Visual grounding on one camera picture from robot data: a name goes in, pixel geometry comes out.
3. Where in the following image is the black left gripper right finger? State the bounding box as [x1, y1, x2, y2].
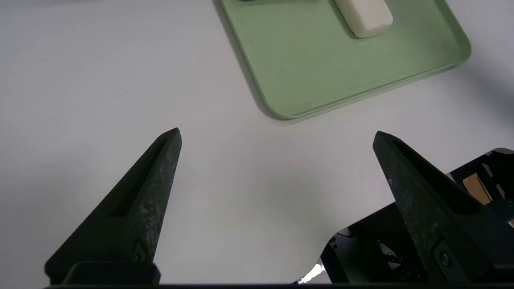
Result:
[372, 130, 514, 289]

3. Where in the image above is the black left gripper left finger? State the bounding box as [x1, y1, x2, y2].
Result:
[44, 128, 183, 284]

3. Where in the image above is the white soap bar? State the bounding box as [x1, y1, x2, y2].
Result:
[334, 0, 394, 39]

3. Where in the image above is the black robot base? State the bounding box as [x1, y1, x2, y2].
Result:
[297, 148, 514, 289]

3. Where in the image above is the light green plastic tray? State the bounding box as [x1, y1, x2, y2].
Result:
[219, 0, 473, 120]

